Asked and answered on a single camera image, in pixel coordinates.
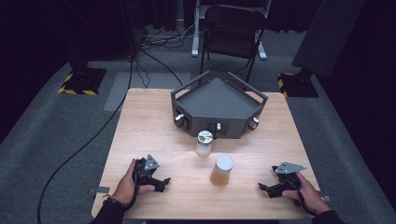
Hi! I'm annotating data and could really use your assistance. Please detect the person's left hand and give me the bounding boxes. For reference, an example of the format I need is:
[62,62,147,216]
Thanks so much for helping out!
[111,158,156,207]

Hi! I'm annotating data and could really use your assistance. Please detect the black folding chair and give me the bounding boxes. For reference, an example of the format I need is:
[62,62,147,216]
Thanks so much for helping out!
[199,5,268,83]

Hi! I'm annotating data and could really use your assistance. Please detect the striped black stand base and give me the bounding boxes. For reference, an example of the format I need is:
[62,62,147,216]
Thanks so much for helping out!
[277,71,319,99]
[57,67,107,96]

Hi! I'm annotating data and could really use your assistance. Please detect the silver-lidded glass jar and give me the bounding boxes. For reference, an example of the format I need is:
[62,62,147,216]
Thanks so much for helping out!
[195,130,214,158]

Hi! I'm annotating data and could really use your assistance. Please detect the dark tilted panel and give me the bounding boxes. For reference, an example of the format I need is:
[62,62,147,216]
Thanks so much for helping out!
[291,0,367,78]

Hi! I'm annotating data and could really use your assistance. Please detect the person's right hand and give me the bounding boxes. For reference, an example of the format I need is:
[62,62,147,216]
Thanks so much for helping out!
[281,172,331,217]

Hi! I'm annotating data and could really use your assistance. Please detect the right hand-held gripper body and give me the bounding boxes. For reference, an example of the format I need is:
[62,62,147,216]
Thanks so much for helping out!
[275,161,307,194]

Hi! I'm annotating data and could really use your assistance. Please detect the dark grey corner rack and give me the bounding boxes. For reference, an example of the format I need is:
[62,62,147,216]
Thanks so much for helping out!
[170,70,269,140]

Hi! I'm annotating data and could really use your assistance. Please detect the black stand pole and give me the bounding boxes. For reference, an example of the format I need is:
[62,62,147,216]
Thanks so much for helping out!
[120,0,146,60]

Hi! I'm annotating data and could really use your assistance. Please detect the beaded bracelet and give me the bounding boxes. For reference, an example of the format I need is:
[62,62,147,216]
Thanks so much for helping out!
[102,193,127,209]

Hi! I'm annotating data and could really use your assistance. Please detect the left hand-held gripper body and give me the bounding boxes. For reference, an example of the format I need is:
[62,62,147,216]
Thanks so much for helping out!
[132,154,161,188]

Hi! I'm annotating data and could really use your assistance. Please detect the tangle of floor cables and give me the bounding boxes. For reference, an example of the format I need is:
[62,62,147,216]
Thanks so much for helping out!
[141,22,195,49]

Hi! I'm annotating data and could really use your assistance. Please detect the long black floor cable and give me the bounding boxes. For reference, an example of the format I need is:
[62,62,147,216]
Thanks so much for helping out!
[36,55,134,224]

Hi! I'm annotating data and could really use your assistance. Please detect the black gripper wrist strap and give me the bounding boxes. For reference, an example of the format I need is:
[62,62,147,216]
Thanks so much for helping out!
[294,189,316,217]
[125,161,140,210]

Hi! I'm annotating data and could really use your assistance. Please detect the grey floor mat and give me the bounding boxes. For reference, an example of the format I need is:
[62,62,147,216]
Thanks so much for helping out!
[103,72,191,112]

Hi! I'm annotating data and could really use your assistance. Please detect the white-lidded amber jar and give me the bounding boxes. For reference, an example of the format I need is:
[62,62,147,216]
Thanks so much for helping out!
[209,153,234,187]

